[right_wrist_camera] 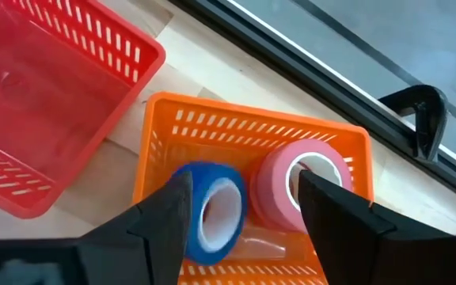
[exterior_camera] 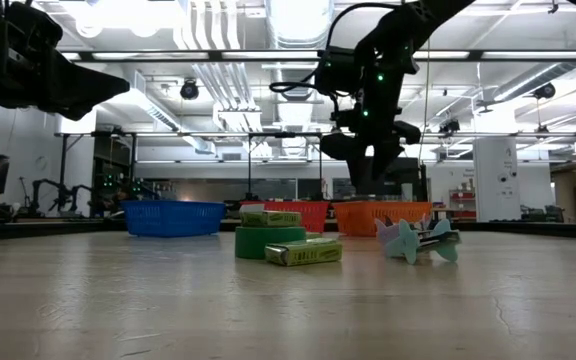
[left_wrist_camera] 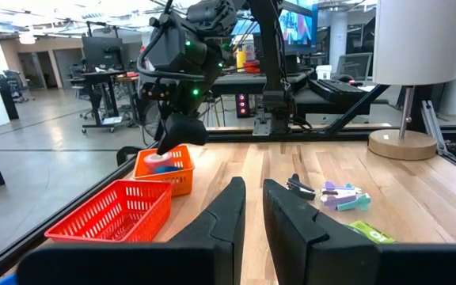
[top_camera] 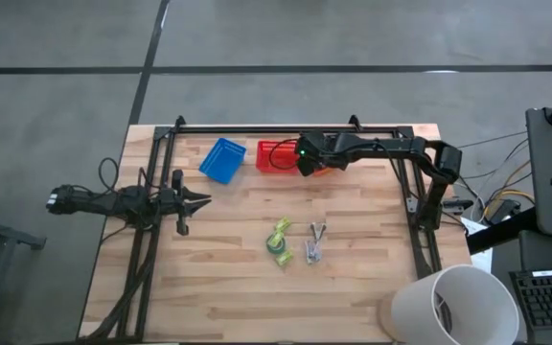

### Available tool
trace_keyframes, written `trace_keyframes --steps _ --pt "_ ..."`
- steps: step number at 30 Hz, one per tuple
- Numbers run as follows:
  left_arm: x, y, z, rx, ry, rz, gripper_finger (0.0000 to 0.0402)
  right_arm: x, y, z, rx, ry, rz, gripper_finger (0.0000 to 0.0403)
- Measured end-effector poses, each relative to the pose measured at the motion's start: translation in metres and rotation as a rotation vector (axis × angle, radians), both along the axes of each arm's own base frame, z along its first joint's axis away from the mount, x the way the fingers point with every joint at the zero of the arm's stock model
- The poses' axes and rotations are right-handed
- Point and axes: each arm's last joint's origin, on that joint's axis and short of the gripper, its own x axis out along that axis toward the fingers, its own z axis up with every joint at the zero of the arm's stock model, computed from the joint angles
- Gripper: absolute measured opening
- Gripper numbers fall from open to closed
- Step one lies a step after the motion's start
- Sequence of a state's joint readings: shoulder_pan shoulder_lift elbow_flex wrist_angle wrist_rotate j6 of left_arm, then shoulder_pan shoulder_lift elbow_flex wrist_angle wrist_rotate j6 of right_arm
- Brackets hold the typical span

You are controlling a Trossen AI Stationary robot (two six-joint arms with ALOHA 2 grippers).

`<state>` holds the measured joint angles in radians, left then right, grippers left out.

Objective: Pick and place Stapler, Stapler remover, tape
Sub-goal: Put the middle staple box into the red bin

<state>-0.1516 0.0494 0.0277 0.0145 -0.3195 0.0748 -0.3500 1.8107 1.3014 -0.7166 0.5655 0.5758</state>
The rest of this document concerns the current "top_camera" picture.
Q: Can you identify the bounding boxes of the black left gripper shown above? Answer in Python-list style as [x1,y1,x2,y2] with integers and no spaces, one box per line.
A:
[158,170,213,237]

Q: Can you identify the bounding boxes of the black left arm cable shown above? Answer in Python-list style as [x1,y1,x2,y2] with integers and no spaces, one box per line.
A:
[97,156,121,194]

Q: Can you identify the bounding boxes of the black keyboard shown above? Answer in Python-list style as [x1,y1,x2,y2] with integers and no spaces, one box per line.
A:
[509,268,552,332]

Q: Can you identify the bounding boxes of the green tape roll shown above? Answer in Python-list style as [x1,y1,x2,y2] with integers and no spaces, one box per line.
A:
[265,234,288,256]

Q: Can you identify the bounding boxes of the black floor cables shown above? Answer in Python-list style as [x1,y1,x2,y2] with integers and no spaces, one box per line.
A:
[448,129,531,193]

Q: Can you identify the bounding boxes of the black power adapter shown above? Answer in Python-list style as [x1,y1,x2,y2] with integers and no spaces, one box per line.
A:
[489,199,522,225]

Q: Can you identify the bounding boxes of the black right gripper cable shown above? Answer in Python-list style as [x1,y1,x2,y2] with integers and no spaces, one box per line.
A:
[267,137,302,171]

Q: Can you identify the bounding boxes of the white paper sheet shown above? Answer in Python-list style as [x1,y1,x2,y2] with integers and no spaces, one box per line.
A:
[460,218,494,274]

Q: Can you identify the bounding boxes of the red plastic basket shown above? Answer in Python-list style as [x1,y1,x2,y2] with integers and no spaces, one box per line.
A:
[255,139,302,174]

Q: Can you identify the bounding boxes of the black diagonal bar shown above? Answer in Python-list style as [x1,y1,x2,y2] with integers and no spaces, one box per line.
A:
[465,206,539,256]

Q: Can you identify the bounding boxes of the blue plastic basket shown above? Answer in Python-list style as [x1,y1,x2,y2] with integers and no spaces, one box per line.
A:
[197,137,247,186]

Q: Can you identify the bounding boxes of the white round bin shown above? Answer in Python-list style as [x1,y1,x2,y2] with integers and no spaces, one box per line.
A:
[390,264,520,345]

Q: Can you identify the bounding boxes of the black table rig frame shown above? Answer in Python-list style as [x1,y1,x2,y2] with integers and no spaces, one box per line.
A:
[112,114,445,339]

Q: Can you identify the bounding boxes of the black cable bundle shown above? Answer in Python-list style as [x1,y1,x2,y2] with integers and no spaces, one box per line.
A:
[83,224,158,340]

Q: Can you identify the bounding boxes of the small black clamp device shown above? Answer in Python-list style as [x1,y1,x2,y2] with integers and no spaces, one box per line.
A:
[442,197,474,213]

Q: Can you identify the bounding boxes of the yellow cable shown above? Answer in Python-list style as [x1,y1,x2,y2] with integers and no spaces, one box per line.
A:
[482,189,537,218]

